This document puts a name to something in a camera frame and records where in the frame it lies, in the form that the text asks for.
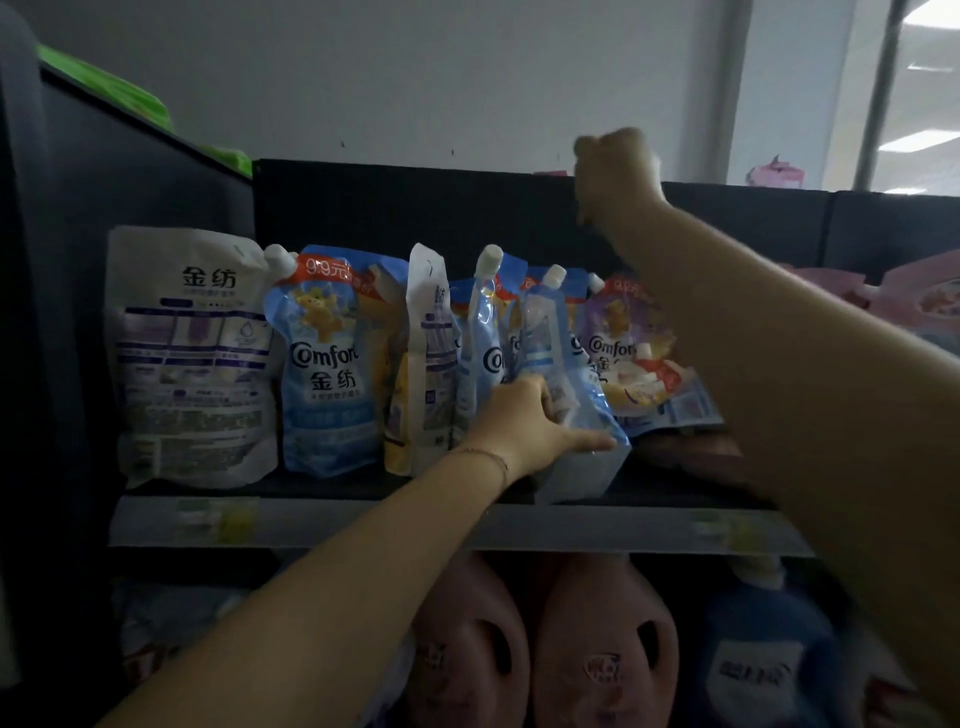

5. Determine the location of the person's left hand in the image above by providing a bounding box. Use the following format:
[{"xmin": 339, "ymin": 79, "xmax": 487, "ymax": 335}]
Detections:
[{"xmin": 461, "ymin": 373, "xmax": 618, "ymax": 481}]

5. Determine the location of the dark metal shelf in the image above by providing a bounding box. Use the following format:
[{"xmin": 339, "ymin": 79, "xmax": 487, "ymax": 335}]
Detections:
[{"xmin": 0, "ymin": 7, "xmax": 960, "ymax": 728}]

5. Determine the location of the flat green pack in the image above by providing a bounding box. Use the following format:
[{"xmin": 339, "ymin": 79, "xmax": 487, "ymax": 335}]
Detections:
[
  {"xmin": 35, "ymin": 43, "xmax": 174, "ymax": 133},
  {"xmin": 206, "ymin": 146, "xmax": 254, "ymax": 180}
]

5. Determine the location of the person's right forearm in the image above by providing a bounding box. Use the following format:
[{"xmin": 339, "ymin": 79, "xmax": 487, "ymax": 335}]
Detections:
[{"xmin": 599, "ymin": 198, "xmax": 960, "ymax": 721}]

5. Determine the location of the person's right hand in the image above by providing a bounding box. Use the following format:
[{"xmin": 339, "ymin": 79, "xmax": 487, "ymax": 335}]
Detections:
[{"xmin": 573, "ymin": 127, "xmax": 670, "ymax": 253}]

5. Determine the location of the grey vertical pole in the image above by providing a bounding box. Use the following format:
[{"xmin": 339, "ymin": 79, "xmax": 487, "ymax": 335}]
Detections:
[{"xmin": 852, "ymin": 0, "xmax": 913, "ymax": 193}]

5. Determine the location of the group of Chaoneng floral pouches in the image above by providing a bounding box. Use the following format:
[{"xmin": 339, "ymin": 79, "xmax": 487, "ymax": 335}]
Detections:
[{"xmin": 581, "ymin": 251, "xmax": 960, "ymax": 481}]

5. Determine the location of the blue detergent jug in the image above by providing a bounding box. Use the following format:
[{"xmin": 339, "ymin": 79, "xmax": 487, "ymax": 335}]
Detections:
[{"xmin": 693, "ymin": 558, "xmax": 860, "ymax": 728}]

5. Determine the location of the thin chain bracelet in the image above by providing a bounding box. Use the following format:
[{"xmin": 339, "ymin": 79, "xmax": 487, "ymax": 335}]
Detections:
[{"xmin": 449, "ymin": 446, "xmax": 513, "ymax": 489}]

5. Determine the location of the pink bagged item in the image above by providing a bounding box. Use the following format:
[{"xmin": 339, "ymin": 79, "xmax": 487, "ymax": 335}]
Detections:
[{"xmin": 746, "ymin": 155, "xmax": 805, "ymax": 189}]

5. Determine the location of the person's left forearm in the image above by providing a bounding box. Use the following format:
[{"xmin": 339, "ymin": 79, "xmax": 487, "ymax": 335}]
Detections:
[{"xmin": 97, "ymin": 446, "xmax": 513, "ymax": 728}]

